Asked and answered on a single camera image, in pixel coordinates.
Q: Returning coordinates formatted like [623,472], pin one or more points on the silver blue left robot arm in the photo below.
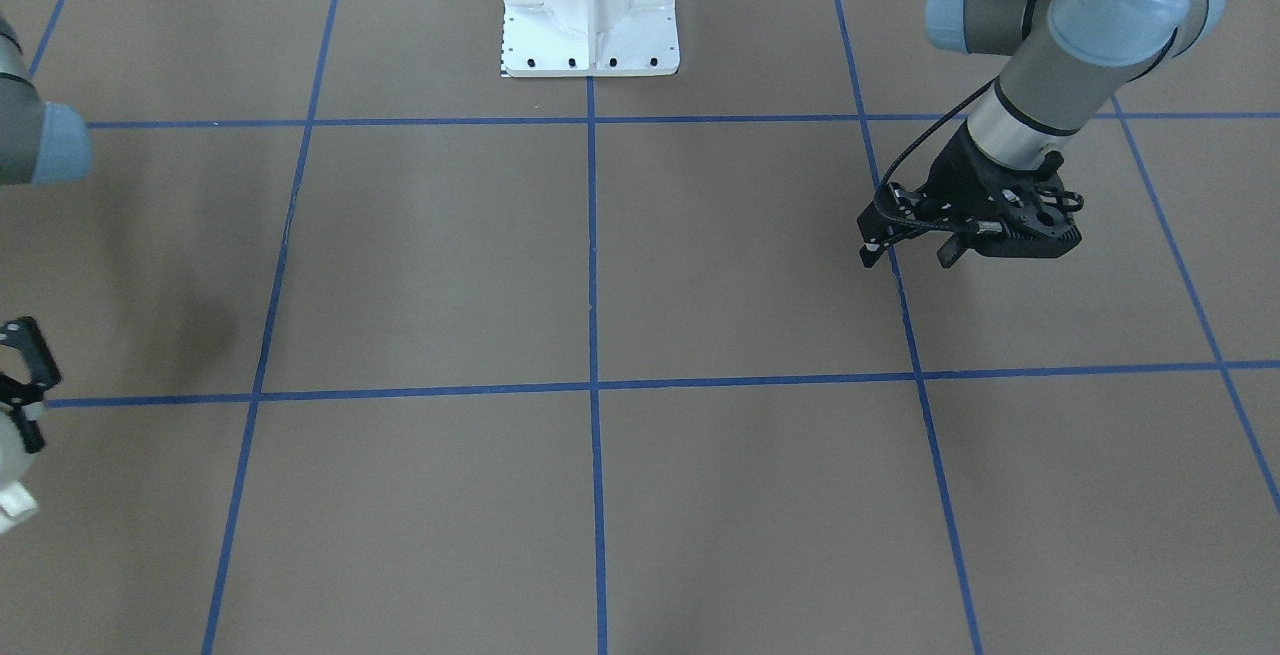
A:
[1064,60]

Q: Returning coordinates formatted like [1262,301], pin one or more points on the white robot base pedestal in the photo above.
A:
[589,38]

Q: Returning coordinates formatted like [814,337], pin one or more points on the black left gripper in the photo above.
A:
[957,178]

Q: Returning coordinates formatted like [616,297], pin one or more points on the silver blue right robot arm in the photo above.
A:
[42,143]

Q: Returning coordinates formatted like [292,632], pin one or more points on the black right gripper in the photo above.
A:
[22,373]

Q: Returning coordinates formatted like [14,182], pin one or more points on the white mug with handle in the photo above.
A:
[18,504]

